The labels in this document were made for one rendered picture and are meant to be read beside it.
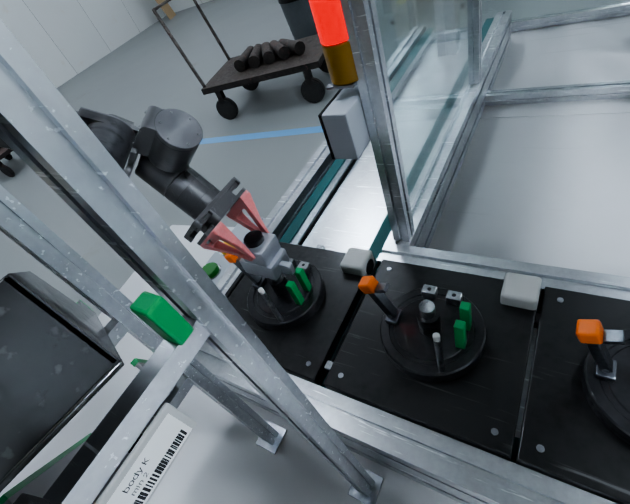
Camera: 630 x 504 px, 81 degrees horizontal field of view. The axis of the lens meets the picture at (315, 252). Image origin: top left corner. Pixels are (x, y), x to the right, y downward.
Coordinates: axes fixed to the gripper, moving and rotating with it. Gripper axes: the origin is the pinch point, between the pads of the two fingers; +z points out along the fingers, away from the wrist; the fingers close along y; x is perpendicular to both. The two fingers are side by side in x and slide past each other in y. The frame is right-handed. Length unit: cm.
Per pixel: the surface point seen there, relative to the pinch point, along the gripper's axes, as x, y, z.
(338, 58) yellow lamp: -21.7, 15.7, -7.9
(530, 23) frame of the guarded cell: -8, 131, 31
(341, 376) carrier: -4.2, -10.5, 19.9
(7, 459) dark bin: -25.0, -31.6, -6.7
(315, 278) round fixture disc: 3.1, 3.6, 11.8
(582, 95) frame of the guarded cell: -20, 81, 42
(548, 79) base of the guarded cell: -13, 94, 38
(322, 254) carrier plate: 6.3, 10.6, 11.8
